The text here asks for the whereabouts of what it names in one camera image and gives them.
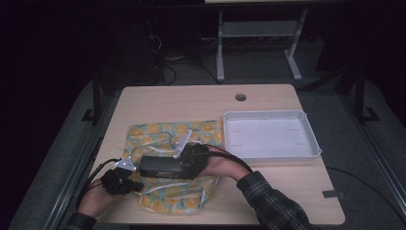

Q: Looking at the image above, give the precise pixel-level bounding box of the black metal stand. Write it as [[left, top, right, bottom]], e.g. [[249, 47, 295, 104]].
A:
[[80, 70, 103, 127], [351, 62, 381, 127]]

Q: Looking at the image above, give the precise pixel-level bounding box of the tangle of floor cables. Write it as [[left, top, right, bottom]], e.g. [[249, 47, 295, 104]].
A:
[[147, 34, 222, 86]]

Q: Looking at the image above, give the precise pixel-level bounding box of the black floor cable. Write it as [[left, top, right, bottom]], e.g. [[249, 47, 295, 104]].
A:
[[325, 166, 406, 222]]

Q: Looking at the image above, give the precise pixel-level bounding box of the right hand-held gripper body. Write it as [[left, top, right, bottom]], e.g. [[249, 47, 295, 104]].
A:
[[172, 128, 211, 175]]

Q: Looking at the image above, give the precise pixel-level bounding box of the person's left hand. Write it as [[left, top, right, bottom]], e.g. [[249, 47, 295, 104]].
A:
[[77, 177, 124, 219]]

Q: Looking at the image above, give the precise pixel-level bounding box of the grey tape strip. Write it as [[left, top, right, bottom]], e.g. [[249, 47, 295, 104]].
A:
[[321, 189, 347, 200]]

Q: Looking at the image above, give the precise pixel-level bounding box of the white metal desk frame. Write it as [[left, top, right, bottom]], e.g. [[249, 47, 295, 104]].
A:
[[204, 0, 309, 83]]

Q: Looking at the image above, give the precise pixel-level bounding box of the orange print drawstring bag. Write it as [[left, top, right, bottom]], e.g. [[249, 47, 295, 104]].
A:
[[122, 119, 224, 216]]

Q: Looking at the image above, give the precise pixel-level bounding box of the black rectangular box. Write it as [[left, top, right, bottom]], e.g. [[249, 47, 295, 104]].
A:
[[138, 155, 193, 180]]

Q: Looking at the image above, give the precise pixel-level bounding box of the white plastic tray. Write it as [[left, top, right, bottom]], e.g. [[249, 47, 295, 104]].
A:
[[221, 109, 323, 162]]

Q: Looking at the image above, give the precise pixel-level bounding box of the person's right hand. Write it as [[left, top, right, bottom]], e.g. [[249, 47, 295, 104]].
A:
[[199, 146, 251, 182]]

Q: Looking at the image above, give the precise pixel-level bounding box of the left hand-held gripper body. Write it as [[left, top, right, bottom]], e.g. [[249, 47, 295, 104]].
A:
[[101, 158, 139, 196]]

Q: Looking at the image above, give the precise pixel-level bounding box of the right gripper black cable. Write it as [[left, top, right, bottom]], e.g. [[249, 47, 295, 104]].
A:
[[203, 143, 254, 173]]

